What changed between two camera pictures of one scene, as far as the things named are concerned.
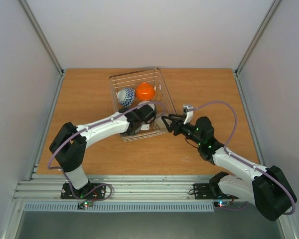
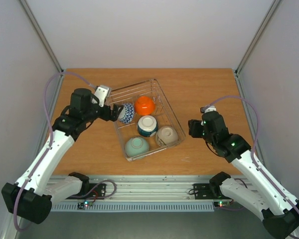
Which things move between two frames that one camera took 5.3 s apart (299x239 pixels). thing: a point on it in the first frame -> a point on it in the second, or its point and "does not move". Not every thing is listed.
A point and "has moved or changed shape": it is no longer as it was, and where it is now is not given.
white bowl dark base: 146,104 -> 147,125
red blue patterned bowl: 125,96 has moved or changed shape
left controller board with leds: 83,205 does not move
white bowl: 159,121 -> 166,136
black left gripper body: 132,133 -> 106,115
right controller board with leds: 222,204 does not move
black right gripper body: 175,125 -> 195,128
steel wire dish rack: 142,99 has moved or changed shape
